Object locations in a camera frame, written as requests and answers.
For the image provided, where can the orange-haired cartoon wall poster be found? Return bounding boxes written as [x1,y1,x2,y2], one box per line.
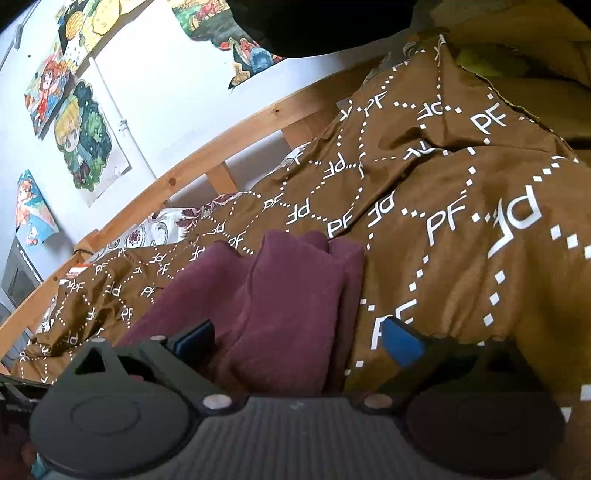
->
[15,169,62,248]

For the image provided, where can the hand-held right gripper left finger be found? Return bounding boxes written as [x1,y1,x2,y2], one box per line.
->
[69,320,242,415]

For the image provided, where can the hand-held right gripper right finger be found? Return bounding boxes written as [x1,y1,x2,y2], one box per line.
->
[360,316,523,411]

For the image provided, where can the wooden bed frame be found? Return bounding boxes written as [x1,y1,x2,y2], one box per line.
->
[0,58,398,376]

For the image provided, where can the green cartoon wall poster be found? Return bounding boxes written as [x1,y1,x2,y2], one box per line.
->
[52,79,133,208]

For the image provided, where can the red-haired cartoon wall poster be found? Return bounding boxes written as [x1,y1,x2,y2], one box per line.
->
[24,48,77,139]

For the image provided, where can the brown patterned blanket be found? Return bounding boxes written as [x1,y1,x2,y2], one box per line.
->
[9,33,591,418]

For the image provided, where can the white wall conduit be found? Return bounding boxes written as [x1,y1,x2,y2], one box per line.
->
[92,58,158,182]

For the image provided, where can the dark cloth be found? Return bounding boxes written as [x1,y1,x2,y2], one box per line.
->
[228,0,432,60]

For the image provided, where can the yellow cartoon wall poster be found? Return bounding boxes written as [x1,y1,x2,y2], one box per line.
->
[54,0,123,52]

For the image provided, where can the grey cabinet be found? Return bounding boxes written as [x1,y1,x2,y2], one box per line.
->
[0,234,45,311]

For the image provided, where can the yellow-green cloth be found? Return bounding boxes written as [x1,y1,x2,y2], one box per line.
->
[455,46,492,77]

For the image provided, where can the white floral bed sheet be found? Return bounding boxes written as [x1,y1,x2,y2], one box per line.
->
[90,141,317,260]

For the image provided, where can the maroon shirt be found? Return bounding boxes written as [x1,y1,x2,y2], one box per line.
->
[117,230,369,398]

